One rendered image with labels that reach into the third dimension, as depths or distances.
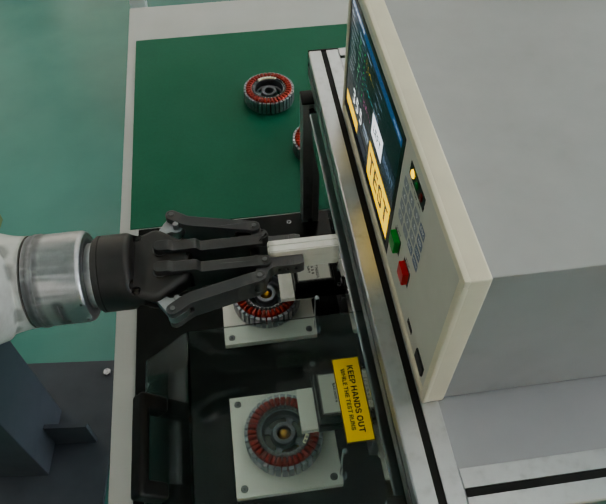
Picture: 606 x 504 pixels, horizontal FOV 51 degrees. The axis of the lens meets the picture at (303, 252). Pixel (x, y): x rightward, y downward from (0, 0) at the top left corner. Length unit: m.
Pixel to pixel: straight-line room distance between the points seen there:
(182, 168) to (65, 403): 0.87
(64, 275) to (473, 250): 0.36
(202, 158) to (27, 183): 1.26
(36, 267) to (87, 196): 1.79
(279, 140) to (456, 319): 0.94
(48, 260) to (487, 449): 0.44
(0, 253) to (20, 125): 2.16
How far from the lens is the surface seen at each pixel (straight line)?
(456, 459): 0.62
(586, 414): 0.68
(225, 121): 1.44
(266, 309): 1.03
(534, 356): 0.61
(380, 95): 0.67
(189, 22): 1.76
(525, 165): 0.56
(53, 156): 2.60
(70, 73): 2.97
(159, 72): 1.60
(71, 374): 1.98
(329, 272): 1.00
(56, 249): 0.63
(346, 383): 0.69
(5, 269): 0.63
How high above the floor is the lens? 1.69
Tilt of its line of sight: 53 degrees down
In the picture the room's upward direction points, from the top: straight up
